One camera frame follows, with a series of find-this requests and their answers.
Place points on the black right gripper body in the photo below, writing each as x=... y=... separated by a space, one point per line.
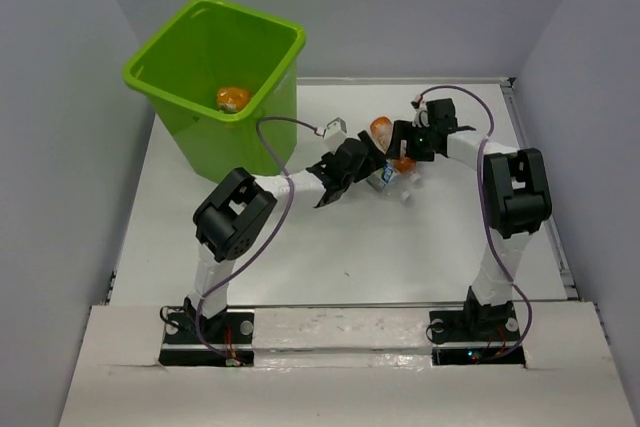
x=418 y=140

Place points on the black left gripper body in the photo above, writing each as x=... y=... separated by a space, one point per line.
x=365 y=167

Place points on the orange capped orange label bottle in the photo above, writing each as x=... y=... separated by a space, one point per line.
x=381 y=129

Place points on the clear bottle green white label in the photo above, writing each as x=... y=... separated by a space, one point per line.
x=388 y=181

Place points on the small orange juice bottle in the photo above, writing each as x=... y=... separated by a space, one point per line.
x=232 y=100

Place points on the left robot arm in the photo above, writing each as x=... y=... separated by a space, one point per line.
x=229 y=221

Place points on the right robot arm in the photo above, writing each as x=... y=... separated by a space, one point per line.
x=514 y=200

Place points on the green plastic bin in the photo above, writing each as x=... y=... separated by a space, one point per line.
x=222 y=79

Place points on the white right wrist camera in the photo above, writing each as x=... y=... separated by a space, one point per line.
x=421 y=118

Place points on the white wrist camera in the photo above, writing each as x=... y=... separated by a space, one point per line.
x=333 y=134
x=421 y=118

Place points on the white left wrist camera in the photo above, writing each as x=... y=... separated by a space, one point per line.
x=333 y=134

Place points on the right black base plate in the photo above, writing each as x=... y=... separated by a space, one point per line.
x=453 y=344

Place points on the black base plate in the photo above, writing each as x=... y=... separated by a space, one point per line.
x=228 y=339
x=453 y=344

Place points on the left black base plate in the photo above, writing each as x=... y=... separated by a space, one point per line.
x=228 y=339

